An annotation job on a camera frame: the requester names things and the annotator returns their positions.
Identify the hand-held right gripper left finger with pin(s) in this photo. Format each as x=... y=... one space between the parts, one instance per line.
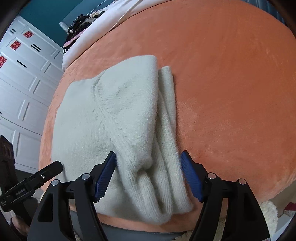
x=105 y=176

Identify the cream knitted cardigan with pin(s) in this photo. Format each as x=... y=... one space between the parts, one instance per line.
x=92 y=115

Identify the dark brown wooden object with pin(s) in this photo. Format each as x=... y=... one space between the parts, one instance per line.
x=7 y=150

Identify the blue padded headboard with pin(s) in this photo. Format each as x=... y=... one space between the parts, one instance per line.
x=64 y=26

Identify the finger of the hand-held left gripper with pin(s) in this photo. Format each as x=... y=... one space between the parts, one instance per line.
x=46 y=172

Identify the orange plush blanket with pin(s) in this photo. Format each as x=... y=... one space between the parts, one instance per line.
x=231 y=92

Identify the grey leather bed frame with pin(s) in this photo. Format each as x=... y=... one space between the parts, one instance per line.
x=138 y=235

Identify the pile of dark clothes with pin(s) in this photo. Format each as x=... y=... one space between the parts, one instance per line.
x=78 y=25

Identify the white panelled wardrobe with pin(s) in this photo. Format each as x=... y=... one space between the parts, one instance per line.
x=27 y=92

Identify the printed cardboard box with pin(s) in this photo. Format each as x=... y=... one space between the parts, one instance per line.
x=290 y=208

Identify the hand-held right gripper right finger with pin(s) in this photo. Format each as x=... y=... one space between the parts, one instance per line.
x=190 y=176

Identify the red paper sticker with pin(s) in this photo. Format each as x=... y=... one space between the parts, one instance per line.
x=2 y=62
x=15 y=44
x=29 y=34

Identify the blue grey curtain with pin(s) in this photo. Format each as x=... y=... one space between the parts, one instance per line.
x=285 y=18

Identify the cream fluffy rug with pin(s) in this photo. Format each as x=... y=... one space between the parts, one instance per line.
x=268 y=213

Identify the white duvet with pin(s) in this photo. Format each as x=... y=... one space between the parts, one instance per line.
x=97 y=30

